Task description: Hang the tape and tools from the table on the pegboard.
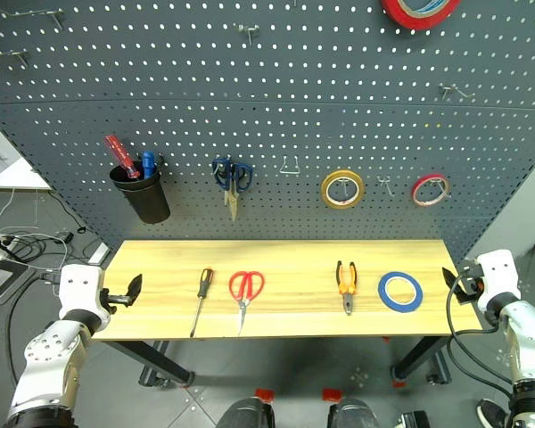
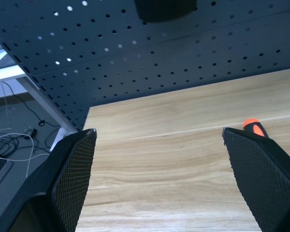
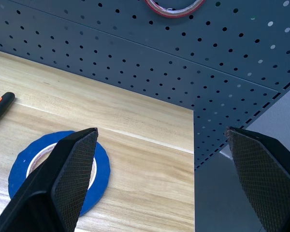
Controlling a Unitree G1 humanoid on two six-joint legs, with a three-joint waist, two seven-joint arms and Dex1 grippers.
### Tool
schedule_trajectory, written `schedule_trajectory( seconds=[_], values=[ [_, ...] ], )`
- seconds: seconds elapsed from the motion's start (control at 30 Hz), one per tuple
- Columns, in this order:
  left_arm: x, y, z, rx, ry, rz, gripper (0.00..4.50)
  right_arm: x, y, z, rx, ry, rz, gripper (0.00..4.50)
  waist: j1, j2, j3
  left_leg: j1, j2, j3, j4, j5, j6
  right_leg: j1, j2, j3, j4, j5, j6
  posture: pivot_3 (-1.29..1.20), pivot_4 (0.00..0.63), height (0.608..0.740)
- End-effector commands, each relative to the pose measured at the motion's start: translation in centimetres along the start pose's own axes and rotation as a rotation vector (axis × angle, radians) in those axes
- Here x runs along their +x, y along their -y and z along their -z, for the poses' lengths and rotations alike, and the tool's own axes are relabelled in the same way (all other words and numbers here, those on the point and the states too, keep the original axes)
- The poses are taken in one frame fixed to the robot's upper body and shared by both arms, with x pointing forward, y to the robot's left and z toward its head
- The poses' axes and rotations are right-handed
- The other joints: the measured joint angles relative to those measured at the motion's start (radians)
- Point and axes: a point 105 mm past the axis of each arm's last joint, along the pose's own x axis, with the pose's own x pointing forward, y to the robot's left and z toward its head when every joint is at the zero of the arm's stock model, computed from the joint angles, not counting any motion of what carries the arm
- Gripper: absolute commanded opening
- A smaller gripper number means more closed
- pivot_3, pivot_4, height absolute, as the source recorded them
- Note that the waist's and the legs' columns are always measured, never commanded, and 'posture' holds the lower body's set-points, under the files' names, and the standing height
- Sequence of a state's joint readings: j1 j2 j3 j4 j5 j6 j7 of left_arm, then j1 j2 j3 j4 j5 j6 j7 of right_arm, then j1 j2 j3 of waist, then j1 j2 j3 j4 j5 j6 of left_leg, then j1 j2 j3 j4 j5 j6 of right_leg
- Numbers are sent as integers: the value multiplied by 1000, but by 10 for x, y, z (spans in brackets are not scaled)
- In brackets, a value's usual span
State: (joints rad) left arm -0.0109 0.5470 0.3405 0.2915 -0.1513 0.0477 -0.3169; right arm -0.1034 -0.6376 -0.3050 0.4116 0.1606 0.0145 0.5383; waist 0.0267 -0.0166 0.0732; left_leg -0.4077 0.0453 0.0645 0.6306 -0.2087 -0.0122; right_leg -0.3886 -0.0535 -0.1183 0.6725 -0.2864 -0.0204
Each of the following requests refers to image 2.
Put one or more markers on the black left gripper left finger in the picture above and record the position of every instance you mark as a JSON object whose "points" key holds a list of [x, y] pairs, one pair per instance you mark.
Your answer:
{"points": [[62, 178]]}

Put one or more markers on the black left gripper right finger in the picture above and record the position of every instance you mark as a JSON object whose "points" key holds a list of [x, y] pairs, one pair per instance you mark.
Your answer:
{"points": [[258, 174]]}

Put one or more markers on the dark perforated pegboard panel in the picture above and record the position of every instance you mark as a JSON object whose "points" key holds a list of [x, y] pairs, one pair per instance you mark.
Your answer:
{"points": [[145, 55]]}

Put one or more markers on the black holder on pegboard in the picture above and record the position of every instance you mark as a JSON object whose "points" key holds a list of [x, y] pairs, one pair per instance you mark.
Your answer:
{"points": [[166, 10]]}

